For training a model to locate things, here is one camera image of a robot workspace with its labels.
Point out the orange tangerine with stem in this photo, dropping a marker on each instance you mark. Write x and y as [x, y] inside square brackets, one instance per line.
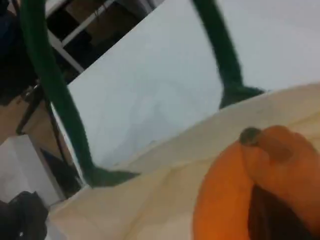
[225, 187]

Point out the wooden panel black frame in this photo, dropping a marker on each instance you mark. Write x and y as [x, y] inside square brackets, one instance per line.
[37, 120]

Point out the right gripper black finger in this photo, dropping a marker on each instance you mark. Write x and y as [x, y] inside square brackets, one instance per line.
[275, 220]

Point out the white shelf frame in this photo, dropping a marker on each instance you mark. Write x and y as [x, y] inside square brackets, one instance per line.
[72, 32]

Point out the black backpack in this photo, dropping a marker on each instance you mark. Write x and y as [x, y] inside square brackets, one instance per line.
[22, 217]

